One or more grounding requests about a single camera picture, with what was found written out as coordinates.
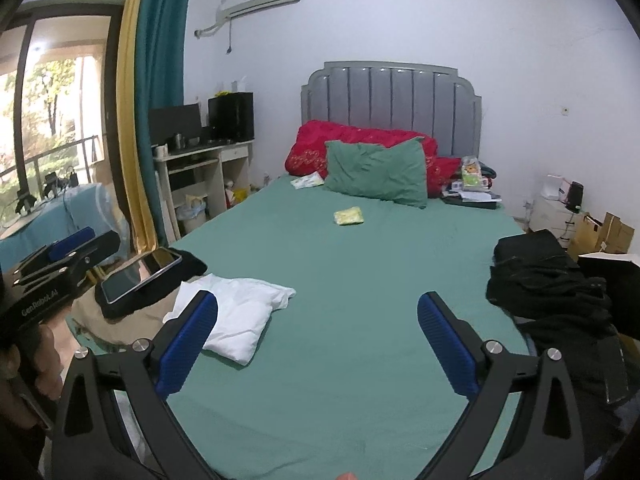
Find white trash bin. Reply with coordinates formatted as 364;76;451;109
176;202;207;234

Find person's left hand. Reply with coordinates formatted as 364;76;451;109
1;324;63;430

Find blue covered table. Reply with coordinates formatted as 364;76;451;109
0;183;130;270

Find black computer monitor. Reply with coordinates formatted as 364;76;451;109
149;103;202;145

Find black balcony door frame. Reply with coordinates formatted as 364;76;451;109
0;1;126;201

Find red pillow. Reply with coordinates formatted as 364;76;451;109
284;120;461;198

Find white paper near pillow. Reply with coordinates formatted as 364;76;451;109
291;171;324;190

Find black clothes pile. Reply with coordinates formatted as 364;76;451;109
486;230;631;404

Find stack of books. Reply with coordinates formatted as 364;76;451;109
440;158;502;210

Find black computer tower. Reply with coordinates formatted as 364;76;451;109
208;92;255;143

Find grey padded headboard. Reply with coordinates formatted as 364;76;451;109
300;61;482;157

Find yellow curtain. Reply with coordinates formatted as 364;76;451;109
116;0;157;254

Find white hooded garment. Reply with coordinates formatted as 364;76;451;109
163;274;296;366

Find green bed sheet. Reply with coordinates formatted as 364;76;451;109
64;173;532;480

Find white bedside cabinet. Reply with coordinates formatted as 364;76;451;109
528;174;582;249

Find snack bag on books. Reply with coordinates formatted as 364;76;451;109
461;156;486;191

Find green pillow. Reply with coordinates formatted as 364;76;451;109
324;138;428;208

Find beige garment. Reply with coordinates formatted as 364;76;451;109
70;276;198;347

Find teal curtain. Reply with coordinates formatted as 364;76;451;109
134;0;189;246

